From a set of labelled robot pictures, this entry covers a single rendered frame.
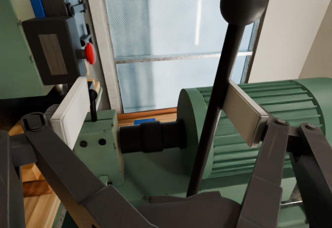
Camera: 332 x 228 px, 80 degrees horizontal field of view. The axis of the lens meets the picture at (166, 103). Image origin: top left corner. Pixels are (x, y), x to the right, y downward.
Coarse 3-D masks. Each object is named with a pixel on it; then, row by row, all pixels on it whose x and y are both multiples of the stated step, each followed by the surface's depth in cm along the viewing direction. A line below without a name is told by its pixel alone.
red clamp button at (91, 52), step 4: (88, 44) 27; (84, 48) 27; (88, 48) 27; (92, 48) 28; (88, 52) 27; (92, 52) 28; (88, 56) 27; (92, 56) 28; (88, 60) 27; (92, 60) 28; (92, 64) 29
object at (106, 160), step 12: (84, 120) 35; (108, 120) 35; (84, 132) 32; (96, 132) 32; (108, 132) 32; (84, 144) 32; (96, 144) 33; (108, 144) 34; (84, 156) 34; (96, 156) 35; (108, 156) 35; (120, 156) 38; (96, 168) 36; (108, 168) 36; (120, 168) 37; (120, 180) 38
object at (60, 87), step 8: (56, 88) 32; (64, 88) 33; (88, 88) 36; (40, 96) 33; (48, 96) 33; (56, 96) 33; (64, 96) 33; (32, 104) 31; (40, 104) 31; (48, 104) 31; (24, 112) 30; (32, 112) 30; (40, 112) 31
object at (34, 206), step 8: (88, 80) 61; (24, 200) 26; (32, 200) 26; (40, 200) 27; (24, 208) 25; (32, 208) 25; (40, 208) 26; (32, 216) 25; (40, 216) 26; (32, 224) 24
